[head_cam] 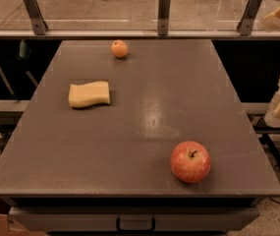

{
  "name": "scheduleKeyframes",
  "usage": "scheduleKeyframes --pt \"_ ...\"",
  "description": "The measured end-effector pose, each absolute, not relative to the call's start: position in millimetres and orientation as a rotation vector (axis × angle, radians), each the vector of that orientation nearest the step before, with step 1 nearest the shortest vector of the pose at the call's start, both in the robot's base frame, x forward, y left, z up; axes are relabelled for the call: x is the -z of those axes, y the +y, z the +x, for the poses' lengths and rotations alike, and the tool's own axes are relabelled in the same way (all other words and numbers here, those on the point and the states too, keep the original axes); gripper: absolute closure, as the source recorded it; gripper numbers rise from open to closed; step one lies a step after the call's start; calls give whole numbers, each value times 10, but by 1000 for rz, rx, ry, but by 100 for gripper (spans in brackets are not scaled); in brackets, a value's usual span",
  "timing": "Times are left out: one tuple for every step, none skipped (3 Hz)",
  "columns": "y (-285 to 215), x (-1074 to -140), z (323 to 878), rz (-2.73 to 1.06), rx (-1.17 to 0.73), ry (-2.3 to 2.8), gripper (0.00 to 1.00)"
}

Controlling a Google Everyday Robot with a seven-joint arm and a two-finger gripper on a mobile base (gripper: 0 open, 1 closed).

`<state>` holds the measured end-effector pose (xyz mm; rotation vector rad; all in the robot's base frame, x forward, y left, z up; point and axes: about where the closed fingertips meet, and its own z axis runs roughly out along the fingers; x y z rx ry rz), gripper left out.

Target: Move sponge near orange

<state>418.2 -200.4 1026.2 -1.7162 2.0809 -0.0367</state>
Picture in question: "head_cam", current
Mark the right metal bracket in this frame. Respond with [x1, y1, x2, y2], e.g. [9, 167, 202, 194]
[237, 0, 262, 36]

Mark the metal bracket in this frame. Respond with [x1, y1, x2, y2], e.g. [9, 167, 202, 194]
[23, 0, 48, 35]
[157, 0, 171, 35]
[237, 0, 262, 36]

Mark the middle metal bracket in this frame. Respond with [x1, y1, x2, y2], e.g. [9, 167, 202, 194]
[157, 0, 171, 35]

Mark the small orange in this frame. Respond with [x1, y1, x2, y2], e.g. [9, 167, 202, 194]
[111, 40, 128, 58]

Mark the grey drawer with handle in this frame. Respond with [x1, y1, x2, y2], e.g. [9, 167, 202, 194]
[9, 206, 259, 233]

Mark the yellow sponge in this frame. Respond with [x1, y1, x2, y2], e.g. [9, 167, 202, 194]
[68, 81, 110, 108]

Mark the cardboard box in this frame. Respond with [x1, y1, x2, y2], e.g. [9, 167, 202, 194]
[0, 199, 46, 236]

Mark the red apple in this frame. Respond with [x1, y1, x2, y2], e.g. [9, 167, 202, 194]
[170, 141, 211, 184]

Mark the left metal bracket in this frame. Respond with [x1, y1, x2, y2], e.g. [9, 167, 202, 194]
[23, 0, 48, 35]

